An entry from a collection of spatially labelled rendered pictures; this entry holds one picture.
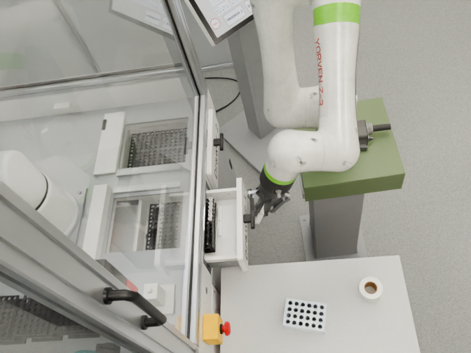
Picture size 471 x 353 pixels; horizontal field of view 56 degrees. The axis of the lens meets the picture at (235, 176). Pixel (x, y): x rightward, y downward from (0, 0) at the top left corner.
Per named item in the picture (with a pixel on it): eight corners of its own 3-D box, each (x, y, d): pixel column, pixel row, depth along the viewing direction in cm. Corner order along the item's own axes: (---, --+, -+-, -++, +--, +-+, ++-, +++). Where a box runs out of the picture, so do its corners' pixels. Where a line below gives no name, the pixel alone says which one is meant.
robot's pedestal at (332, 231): (356, 209, 235) (366, 118, 172) (368, 263, 219) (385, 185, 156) (299, 217, 239) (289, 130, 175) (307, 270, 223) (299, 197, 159)
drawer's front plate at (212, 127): (219, 125, 175) (212, 107, 166) (217, 189, 160) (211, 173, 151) (214, 126, 175) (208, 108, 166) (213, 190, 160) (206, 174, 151)
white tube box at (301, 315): (326, 307, 137) (326, 303, 134) (324, 335, 133) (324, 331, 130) (287, 301, 141) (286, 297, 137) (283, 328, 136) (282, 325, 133)
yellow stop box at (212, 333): (225, 319, 133) (220, 312, 127) (225, 344, 129) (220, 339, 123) (208, 320, 134) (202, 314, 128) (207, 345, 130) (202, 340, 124)
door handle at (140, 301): (171, 315, 83) (134, 283, 67) (170, 330, 82) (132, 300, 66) (146, 316, 84) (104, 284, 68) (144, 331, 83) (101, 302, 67)
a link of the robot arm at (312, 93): (308, 115, 157) (305, 78, 141) (354, 114, 154) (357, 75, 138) (308, 146, 151) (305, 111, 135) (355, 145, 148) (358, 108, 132)
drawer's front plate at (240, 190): (246, 192, 157) (241, 176, 148) (248, 272, 142) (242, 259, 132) (241, 193, 157) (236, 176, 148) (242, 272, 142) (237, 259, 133)
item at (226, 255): (240, 195, 155) (237, 186, 150) (242, 265, 142) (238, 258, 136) (131, 205, 161) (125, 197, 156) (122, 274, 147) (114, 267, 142)
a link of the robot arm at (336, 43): (305, 33, 116) (324, 20, 106) (346, 35, 119) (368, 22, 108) (308, 171, 118) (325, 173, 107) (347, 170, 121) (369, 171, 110)
